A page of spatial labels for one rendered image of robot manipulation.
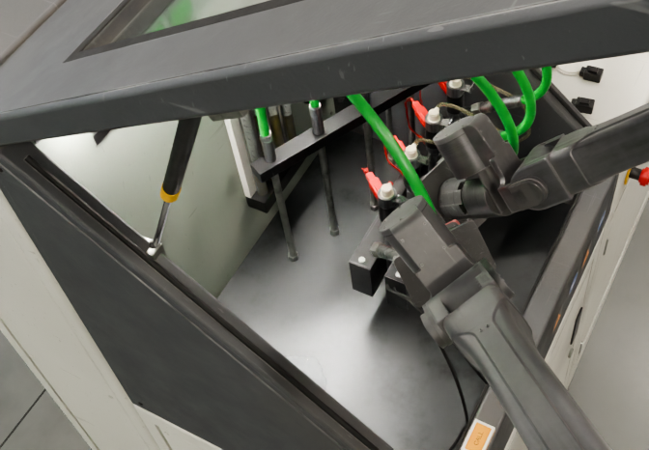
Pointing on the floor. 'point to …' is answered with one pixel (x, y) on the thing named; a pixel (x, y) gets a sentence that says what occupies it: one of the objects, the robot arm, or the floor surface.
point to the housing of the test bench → (62, 347)
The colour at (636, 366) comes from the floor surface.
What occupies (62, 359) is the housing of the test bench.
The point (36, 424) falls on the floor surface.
